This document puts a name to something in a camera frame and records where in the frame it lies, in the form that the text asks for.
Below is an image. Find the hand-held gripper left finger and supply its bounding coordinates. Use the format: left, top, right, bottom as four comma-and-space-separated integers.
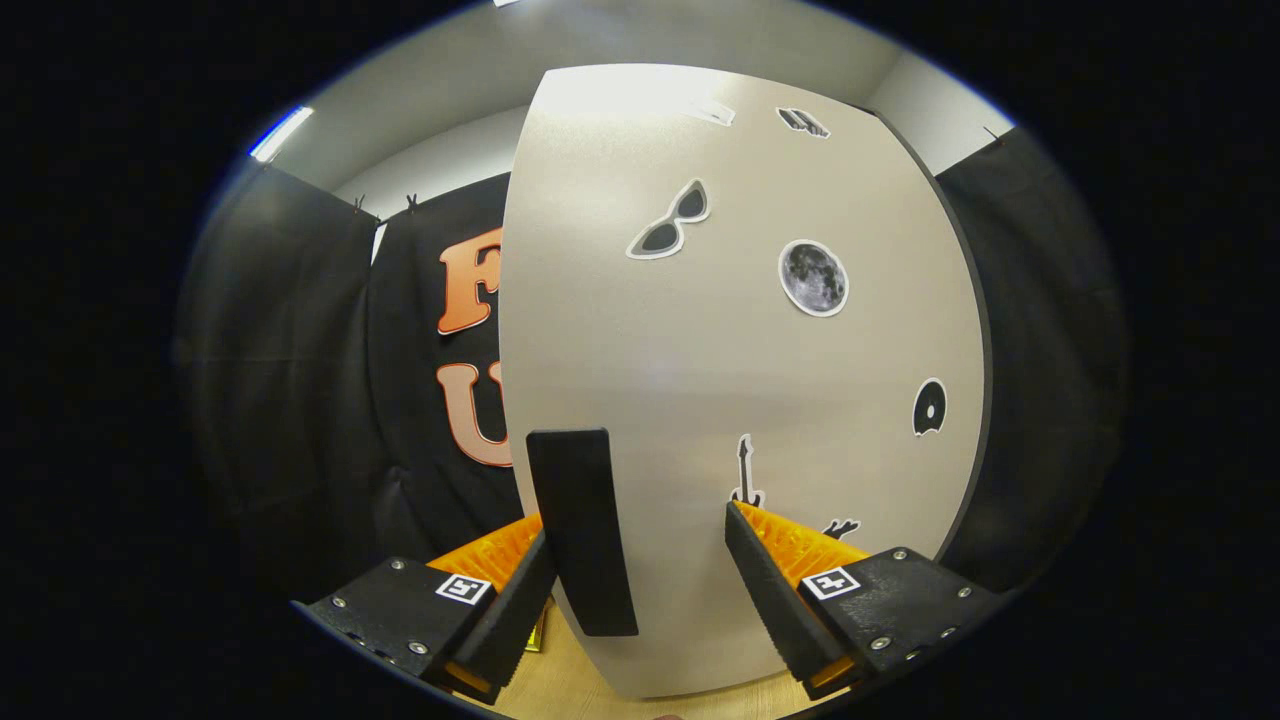
296, 513, 559, 707

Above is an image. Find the row of black cloth clips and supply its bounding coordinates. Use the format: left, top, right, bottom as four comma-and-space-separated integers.
350, 125, 1001, 216

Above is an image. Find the black cabinet door handle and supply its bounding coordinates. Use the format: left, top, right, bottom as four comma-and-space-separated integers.
526, 428, 640, 638

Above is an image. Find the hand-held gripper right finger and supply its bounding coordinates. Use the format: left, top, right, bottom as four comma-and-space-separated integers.
724, 500, 1007, 703

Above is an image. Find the beige shoe cabinet door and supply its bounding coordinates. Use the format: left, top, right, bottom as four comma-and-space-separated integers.
498, 63, 986, 699

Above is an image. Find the ceiling light panel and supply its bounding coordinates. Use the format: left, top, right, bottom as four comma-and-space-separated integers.
248, 105, 315, 164

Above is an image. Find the black backdrop cloth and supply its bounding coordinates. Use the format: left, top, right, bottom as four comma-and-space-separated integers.
175, 125, 1131, 601

